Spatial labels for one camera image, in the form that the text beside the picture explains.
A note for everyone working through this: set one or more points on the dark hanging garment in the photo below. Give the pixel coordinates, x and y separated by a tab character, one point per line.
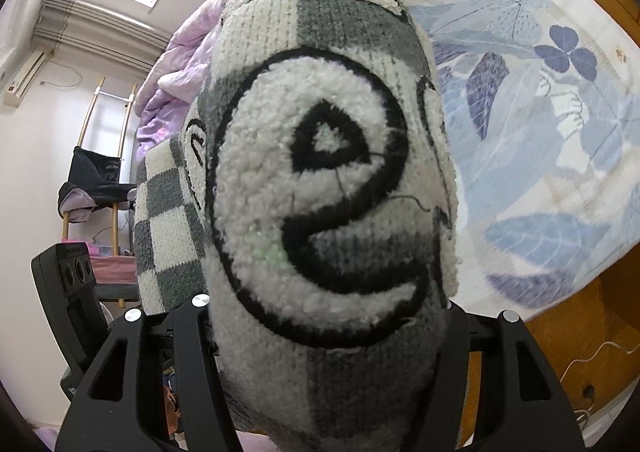
95	172

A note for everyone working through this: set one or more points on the white air conditioner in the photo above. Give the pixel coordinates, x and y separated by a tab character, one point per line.
25	77

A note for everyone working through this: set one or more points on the wooden rail clothes rack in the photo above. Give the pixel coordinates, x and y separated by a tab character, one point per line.
91	107

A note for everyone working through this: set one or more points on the grey white checkered cardigan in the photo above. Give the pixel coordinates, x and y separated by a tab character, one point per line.
325	182

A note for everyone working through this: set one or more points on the dark grey cloth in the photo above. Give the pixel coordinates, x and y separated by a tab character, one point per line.
115	292

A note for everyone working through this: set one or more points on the pink towel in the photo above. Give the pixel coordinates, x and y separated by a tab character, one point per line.
115	267

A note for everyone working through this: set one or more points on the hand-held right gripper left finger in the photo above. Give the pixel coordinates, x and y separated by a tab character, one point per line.
195	332

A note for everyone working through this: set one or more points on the leaf print bed sheet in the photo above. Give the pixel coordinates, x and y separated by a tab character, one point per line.
525	132

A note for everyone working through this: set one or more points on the purple floral quilt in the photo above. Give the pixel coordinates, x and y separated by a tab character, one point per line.
170	62

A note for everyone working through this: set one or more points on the beige striped curtain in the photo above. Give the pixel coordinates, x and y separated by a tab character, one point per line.
100	27

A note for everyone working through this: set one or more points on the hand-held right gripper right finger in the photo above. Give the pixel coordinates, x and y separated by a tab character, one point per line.
455	342

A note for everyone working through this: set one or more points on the wooden nightstand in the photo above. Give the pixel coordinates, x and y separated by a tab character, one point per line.
575	322

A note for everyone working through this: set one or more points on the white fan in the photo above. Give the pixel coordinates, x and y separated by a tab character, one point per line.
106	314

